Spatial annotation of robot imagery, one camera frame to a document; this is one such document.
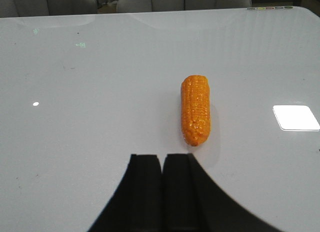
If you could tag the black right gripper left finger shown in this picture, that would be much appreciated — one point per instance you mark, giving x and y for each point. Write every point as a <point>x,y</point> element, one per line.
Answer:
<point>136,204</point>

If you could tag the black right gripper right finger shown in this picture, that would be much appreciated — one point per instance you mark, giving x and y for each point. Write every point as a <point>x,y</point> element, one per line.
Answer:
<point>194,202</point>

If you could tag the orange corn cob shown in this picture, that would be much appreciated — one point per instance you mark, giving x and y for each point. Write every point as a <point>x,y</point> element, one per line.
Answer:
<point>195,110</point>

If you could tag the grey right armchair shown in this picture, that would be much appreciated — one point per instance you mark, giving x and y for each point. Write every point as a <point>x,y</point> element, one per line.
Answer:
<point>141,6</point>

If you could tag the grey armchair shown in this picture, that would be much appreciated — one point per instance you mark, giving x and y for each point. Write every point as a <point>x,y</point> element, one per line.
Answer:
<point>33,8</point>
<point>141,6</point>

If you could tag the coloured stickers strip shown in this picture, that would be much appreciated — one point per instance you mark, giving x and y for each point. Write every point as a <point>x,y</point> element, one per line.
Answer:
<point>270,8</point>

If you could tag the grey left armchair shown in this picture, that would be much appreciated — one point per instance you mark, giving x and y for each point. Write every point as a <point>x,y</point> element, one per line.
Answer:
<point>33,8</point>

